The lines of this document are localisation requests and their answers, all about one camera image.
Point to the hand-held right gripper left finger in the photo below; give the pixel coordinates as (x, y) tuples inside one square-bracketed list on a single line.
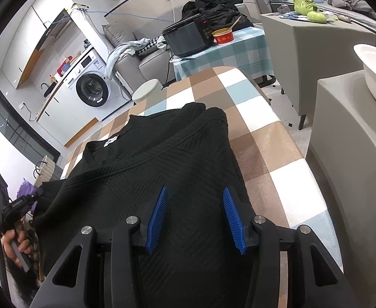
[(157, 221)]

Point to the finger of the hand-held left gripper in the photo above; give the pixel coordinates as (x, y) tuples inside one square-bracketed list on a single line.
[(34, 196)]

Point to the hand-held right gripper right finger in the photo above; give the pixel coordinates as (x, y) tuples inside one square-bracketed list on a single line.
[(234, 223)]

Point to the black knit sweater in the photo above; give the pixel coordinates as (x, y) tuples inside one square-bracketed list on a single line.
[(143, 166)]

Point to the pile of black clothes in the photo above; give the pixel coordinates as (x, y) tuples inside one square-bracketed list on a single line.
[(213, 6)]

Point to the person's left hand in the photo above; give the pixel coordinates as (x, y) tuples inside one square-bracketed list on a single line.
[(15, 247)]

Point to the purple bag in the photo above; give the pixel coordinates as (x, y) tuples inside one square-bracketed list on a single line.
[(27, 189)]

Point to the woven two-tone basket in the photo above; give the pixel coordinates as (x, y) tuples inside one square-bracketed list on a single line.
[(45, 170)]

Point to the dark glass door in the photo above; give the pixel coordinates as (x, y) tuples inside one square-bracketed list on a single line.
[(15, 128)]

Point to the brown blue checkered tablecloth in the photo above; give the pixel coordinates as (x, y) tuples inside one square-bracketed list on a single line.
[(271, 154)]

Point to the white lower kitchen cabinets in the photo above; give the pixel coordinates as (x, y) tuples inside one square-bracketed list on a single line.
[(66, 115)]

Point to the white kitchen cabinets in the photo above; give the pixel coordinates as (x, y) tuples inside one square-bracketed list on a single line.
[(66, 115), (24, 48)]

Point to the black kitchen faucet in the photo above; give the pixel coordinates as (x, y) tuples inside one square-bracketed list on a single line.
[(43, 86)]

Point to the low beige cabinet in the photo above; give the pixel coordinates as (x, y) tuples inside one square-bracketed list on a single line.
[(342, 166)]

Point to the white washing machine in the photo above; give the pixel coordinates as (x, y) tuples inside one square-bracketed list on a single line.
[(90, 86)]

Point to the round white stool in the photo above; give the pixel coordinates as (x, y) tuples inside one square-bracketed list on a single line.
[(148, 89)]

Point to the red box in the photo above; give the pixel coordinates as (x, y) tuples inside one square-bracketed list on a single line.
[(63, 67)]

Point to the white upper kitchen cabinets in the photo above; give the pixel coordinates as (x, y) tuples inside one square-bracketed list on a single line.
[(24, 48)]

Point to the grey sofa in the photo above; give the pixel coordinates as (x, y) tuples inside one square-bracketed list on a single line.
[(136, 67)]

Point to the white grey garment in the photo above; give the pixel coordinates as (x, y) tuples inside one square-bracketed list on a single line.
[(120, 54)]

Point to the silver range hood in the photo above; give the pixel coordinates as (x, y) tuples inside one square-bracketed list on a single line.
[(55, 29)]

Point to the beige cabinet with legs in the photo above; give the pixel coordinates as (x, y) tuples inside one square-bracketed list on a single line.
[(303, 64)]

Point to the houndstooth cushion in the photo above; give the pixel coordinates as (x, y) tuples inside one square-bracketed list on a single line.
[(154, 45)]

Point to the grey pillow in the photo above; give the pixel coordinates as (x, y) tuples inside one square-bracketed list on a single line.
[(117, 37)]

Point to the red bowl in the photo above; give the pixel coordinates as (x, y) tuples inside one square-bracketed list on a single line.
[(224, 37)]

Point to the black countertop oven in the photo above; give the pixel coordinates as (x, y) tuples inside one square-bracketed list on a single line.
[(188, 37)]

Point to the wooden spoon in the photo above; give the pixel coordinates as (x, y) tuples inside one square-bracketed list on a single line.
[(234, 22)]

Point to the small green toy piece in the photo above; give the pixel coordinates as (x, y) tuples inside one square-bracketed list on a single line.
[(318, 16)]

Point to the green figure head toy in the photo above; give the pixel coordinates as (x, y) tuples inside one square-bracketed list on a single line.
[(305, 5)]

